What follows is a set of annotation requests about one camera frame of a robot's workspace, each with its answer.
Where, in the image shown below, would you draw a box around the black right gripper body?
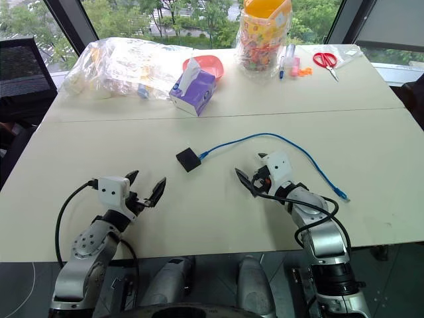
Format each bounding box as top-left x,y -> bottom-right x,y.
251,165 -> 274,197

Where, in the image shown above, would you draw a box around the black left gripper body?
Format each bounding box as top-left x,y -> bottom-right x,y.
127,191 -> 157,217

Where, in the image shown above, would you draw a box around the small black box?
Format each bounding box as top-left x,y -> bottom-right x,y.
176,147 -> 202,173

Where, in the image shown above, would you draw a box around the grey rounded robot leg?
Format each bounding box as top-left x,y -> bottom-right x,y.
141,256 -> 197,309
236,254 -> 278,316

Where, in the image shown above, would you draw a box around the purple tissue box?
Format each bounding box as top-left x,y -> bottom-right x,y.
168,57 -> 219,117

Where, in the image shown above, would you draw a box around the pink plastic bowl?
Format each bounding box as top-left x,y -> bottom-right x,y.
182,55 -> 225,82

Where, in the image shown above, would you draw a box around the clear bag of colourful snacks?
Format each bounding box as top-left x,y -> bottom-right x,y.
235,0 -> 293,79

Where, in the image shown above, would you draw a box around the clear plastic bag with items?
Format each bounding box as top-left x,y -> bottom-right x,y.
62,36 -> 195,102

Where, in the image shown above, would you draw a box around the clear flat plastic bag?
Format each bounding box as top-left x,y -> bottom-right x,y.
302,44 -> 366,69

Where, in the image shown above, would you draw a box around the orange plastic container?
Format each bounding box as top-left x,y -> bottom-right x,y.
242,0 -> 290,26

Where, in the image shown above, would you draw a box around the black mesh office chair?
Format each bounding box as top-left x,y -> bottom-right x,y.
0,36 -> 59,127

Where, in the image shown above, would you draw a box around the dark chair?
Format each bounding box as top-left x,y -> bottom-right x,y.
392,79 -> 424,132

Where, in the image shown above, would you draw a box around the grey roller blind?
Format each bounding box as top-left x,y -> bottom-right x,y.
355,0 -> 424,52

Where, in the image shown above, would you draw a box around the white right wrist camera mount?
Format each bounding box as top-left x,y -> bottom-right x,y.
264,152 -> 294,196

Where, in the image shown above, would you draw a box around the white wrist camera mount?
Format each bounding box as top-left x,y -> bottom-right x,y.
97,176 -> 137,221
264,152 -> 294,196

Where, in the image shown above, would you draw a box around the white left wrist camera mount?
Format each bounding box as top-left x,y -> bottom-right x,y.
97,176 -> 137,221

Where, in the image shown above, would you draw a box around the blue Ethernet cable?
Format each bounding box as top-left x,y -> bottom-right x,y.
198,132 -> 351,203

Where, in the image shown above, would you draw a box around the red handled scissors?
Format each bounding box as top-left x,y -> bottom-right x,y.
312,51 -> 341,82

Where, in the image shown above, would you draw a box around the thin white floor cable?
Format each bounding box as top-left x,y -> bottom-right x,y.
0,260 -> 37,318

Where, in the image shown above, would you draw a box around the black window frame post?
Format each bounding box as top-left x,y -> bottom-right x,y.
44,0 -> 100,56
325,0 -> 362,45

